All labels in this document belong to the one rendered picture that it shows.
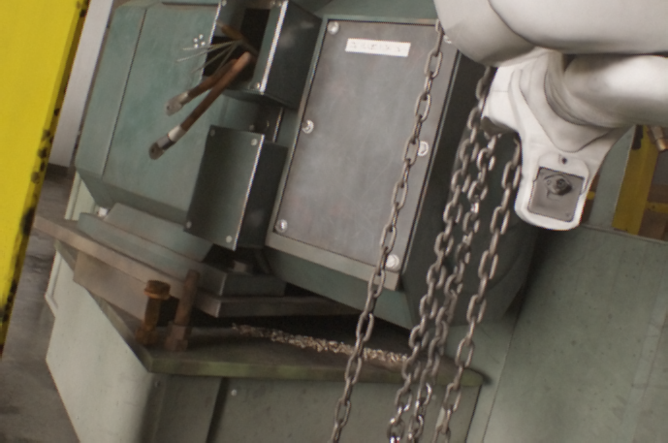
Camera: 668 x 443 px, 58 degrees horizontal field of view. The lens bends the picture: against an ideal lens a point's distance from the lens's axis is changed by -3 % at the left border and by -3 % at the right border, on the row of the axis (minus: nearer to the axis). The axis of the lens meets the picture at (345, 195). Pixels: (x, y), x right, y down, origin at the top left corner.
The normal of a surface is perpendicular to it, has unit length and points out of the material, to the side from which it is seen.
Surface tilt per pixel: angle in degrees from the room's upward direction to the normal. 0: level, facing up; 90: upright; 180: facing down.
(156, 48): 90
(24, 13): 90
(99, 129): 90
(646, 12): 102
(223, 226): 90
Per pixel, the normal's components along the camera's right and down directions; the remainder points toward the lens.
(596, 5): 0.27, 0.33
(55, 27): 0.55, 0.15
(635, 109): -0.33, 0.94
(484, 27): -0.70, 0.71
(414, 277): 0.79, 0.21
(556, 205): -0.11, -0.03
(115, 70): -0.56, -0.14
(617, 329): -0.79, -0.21
